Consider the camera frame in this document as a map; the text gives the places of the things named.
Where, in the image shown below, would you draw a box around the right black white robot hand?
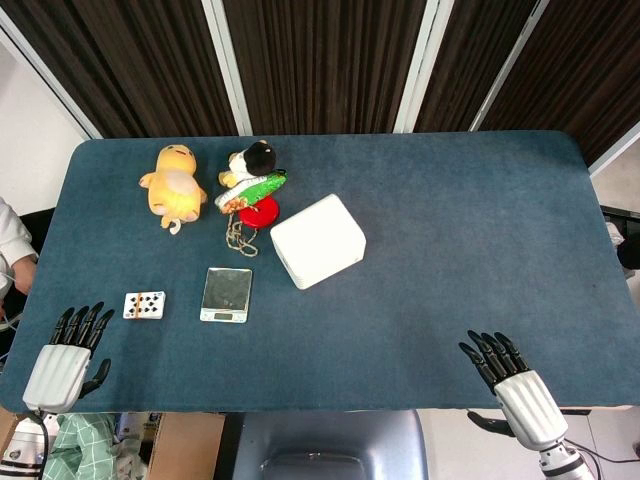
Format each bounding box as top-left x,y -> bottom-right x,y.
458,329 -> 570,450

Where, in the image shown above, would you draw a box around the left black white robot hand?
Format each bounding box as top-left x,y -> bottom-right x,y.
22,301 -> 116,415

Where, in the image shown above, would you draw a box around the banded playing card deck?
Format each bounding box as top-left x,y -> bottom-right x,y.
123,290 -> 167,321

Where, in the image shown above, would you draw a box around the silver digital scale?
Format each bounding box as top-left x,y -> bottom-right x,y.
199,267 -> 254,325

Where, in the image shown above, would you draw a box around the green checked cloth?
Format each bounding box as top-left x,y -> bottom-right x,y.
42,412 -> 151,480

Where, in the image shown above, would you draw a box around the person in white clothes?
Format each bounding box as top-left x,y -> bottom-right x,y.
0,196 -> 40,297

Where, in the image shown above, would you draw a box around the brown cardboard box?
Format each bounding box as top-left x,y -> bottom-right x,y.
144,411 -> 227,480

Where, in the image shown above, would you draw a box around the blue table cloth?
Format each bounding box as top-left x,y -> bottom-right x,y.
0,130 -> 632,415

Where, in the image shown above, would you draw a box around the dark equipment beside table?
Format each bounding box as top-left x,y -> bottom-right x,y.
599,203 -> 640,284

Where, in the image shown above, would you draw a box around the yellow plush toy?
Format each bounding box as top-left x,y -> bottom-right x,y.
138,143 -> 209,236

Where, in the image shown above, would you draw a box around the red round disc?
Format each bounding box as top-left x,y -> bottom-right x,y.
236,195 -> 282,232

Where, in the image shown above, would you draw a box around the white ribbed plastic box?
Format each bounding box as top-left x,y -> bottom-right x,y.
269,193 -> 368,291

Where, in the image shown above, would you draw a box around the green snack bag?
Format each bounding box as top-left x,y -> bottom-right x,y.
214,169 -> 291,214

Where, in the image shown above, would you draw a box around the black white plush toy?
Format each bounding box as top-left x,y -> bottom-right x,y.
217,140 -> 279,189

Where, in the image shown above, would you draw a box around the dark slatted screen panel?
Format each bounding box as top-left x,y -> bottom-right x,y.
412,0 -> 549,134
469,0 -> 640,169
202,0 -> 444,136
0,0 -> 241,140

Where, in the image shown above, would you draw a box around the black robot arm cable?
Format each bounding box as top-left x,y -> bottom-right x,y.
28,408 -> 53,480

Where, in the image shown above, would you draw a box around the braided beige rope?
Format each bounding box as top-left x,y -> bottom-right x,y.
222,209 -> 262,259

